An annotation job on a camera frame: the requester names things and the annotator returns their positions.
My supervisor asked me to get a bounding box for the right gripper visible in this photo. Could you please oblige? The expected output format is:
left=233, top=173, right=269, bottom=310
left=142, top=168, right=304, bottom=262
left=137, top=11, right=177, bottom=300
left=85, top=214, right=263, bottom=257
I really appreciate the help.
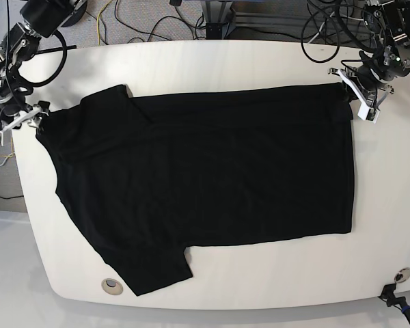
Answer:
left=0, top=90, right=50, bottom=132

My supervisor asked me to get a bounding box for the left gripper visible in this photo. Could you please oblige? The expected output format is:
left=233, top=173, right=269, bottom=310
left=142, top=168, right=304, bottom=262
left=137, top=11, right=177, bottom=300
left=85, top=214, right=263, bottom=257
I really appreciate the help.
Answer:
left=328, top=63, right=395, bottom=109

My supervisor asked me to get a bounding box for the black T-shirt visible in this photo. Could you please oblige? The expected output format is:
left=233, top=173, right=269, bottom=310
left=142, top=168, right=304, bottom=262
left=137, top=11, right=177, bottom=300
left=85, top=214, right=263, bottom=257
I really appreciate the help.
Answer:
left=36, top=83, right=355, bottom=296

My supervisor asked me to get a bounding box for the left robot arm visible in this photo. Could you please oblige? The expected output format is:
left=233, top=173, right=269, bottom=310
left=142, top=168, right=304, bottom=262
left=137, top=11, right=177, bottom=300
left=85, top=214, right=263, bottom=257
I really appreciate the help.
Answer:
left=330, top=1, right=410, bottom=113

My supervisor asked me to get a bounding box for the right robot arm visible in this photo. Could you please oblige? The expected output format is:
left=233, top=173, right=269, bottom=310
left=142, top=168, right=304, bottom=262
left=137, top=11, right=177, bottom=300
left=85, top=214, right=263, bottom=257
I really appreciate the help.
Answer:
left=0, top=0, right=87, bottom=134

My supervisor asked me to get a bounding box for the metal table grommet left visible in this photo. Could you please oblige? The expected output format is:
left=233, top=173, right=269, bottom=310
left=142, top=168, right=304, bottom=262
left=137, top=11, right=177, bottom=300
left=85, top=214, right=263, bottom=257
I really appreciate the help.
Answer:
left=101, top=278, right=124, bottom=296

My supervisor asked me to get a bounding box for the metal table grommet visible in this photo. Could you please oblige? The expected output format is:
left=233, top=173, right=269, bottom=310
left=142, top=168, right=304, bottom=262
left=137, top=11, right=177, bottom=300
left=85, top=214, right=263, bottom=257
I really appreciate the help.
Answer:
left=101, top=278, right=124, bottom=296
left=394, top=267, right=410, bottom=284

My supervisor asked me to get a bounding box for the metal table grommet right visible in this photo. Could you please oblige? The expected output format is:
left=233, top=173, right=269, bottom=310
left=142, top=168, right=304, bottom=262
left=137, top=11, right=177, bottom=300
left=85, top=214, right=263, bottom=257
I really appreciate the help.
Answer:
left=394, top=267, right=410, bottom=284

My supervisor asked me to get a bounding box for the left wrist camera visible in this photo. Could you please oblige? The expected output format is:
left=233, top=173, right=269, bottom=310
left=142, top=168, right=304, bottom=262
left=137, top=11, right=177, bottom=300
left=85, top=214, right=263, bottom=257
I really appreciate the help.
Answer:
left=357, top=103, right=380, bottom=124

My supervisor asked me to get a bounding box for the yellow cable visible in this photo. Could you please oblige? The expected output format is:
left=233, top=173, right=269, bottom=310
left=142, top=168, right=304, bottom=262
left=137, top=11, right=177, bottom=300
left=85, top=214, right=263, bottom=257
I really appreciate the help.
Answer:
left=96, top=0, right=115, bottom=46

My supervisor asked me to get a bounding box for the central aluminium frame column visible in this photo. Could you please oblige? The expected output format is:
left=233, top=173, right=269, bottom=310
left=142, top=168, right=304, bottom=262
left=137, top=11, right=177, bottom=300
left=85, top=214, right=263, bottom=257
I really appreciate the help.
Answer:
left=200, top=1, right=235, bottom=40

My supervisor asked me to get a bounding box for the black clamp with cable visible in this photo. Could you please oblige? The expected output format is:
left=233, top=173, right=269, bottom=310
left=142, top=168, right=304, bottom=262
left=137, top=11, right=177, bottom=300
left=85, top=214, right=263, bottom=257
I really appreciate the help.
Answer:
left=378, top=284, right=410, bottom=325

